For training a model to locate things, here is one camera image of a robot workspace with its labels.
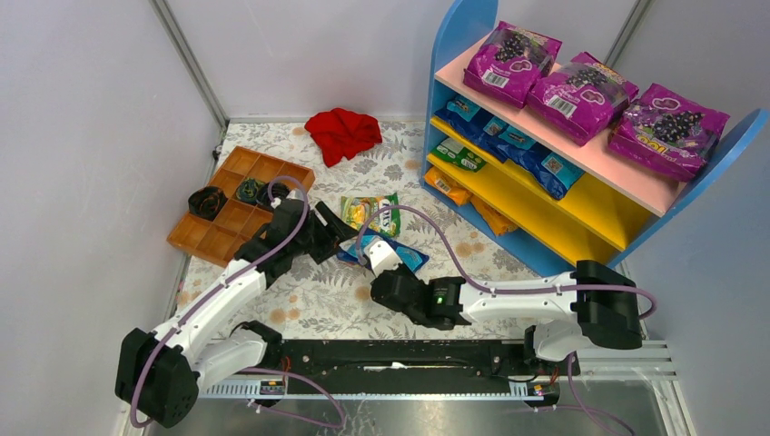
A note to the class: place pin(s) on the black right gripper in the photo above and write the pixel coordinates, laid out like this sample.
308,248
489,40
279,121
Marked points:
385,285

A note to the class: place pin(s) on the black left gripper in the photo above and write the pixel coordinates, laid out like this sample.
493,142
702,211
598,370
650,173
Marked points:
321,234

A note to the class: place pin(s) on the blue candy bag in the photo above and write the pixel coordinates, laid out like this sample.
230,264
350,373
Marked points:
554,173
475,124
413,258

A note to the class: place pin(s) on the orange mango candy bag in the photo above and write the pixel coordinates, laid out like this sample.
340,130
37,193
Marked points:
497,222
450,188

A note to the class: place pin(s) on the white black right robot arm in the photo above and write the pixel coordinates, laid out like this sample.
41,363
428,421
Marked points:
590,307

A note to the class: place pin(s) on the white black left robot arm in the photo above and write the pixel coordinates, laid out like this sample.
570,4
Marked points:
161,372

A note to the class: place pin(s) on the green white Fox's candy bag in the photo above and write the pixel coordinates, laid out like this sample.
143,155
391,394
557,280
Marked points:
356,211

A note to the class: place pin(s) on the blue yellow pink shelf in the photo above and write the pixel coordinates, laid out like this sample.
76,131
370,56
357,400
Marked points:
569,202

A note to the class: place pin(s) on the blue candy bag on shelf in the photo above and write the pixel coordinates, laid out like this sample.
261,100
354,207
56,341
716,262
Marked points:
475,124

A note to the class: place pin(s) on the purple grape candy bag left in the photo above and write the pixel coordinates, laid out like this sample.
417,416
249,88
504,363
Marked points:
510,62

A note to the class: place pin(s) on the purple grape candy bag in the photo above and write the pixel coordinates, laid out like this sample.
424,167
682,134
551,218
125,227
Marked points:
582,98
668,134
510,62

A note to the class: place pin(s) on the purple grape candy bag middle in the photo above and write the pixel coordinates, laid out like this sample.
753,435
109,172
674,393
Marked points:
582,98

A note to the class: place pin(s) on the purple grape candy bag right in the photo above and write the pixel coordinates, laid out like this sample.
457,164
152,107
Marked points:
668,134

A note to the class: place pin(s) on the floral table mat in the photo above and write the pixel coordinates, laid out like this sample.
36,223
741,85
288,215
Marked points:
336,300

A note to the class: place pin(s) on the black round object in tray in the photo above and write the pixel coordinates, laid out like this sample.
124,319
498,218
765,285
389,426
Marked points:
269,192

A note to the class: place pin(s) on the red cloth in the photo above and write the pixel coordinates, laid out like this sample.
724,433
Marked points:
342,133

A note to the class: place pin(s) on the dark round object in tray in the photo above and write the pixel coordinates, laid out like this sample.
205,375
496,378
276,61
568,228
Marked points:
248,191

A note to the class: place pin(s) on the orange wooden divided tray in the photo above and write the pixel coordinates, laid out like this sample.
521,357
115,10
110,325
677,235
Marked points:
217,241

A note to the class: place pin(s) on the black round object on tray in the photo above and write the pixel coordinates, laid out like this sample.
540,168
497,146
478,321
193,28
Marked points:
207,202

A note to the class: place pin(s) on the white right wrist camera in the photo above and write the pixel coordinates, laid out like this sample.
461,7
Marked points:
379,257

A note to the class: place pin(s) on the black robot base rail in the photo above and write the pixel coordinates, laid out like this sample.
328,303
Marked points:
402,367

